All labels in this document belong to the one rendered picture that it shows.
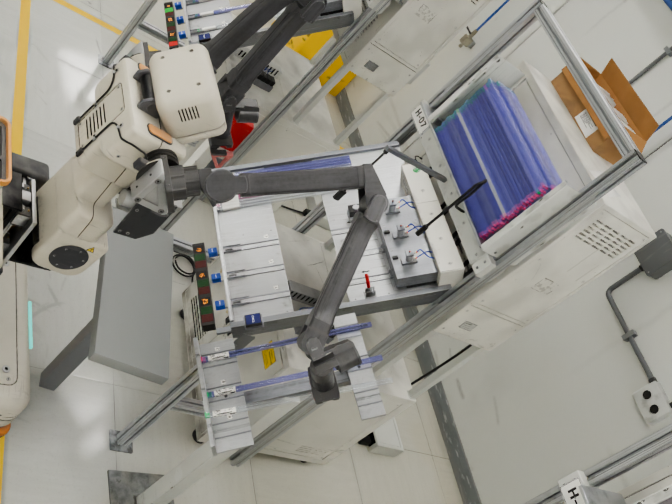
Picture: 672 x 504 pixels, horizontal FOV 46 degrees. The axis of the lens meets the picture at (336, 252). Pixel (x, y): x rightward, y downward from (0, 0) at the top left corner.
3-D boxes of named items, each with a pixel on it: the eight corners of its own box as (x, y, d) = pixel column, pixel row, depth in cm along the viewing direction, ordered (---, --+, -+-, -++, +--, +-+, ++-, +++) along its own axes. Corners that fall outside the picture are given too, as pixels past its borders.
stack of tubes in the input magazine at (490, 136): (479, 239, 243) (548, 185, 230) (433, 128, 275) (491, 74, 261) (504, 251, 251) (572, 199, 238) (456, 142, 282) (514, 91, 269)
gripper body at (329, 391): (331, 364, 210) (330, 352, 204) (340, 399, 205) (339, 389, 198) (307, 369, 209) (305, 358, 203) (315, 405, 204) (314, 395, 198)
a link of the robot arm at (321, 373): (305, 359, 197) (315, 378, 194) (330, 347, 198) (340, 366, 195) (307, 370, 202) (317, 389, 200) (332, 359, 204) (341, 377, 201)
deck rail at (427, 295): (232, 338, 251) (230, 327, 246) (232, 333, 252) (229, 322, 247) (450, 299, 259) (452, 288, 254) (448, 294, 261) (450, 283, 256)
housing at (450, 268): (436, 298, 261) (440, 272, 250) (399, 191, 291) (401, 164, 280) (460, 294, 262) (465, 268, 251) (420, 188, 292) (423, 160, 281)
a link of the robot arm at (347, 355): (297, 336, 202) (304, 341, 193) (338, 318, 204) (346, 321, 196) (316, 379, 203) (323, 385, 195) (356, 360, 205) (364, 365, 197)
